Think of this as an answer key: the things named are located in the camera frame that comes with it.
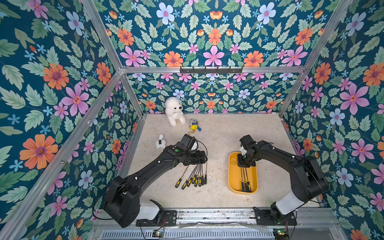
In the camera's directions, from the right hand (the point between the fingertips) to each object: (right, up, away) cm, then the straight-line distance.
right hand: (239, 164), depth 90 cm
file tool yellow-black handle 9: (-24, -9, -4) cm, 26 cm away
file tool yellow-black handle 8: (-26, -8, -4) cm, 27 cm away
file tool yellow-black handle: (-21, -6, -2) cm, 22 cm away
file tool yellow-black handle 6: (-32, -9, -5) cm, 33 cm away
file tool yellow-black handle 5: (-36, -8, -3) cm, 37 cm away
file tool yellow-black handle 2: (+2, -9, -6) cm, 11 cm away
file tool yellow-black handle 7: (-27, -7, -2) cm, 28 cm away
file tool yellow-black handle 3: (+4, -10, -6) cm, 13 cm away
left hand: (-22, +5, -9) cm, 24 cm away
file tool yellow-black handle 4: (0, -8, -8) cm, 11 cm away
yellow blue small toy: (-29, +23, +18) cm, 42 cm away
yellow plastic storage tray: (-4, -6, -5) cm, 9 cm away
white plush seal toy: (-42, +36, +11) cm, 57 cm away
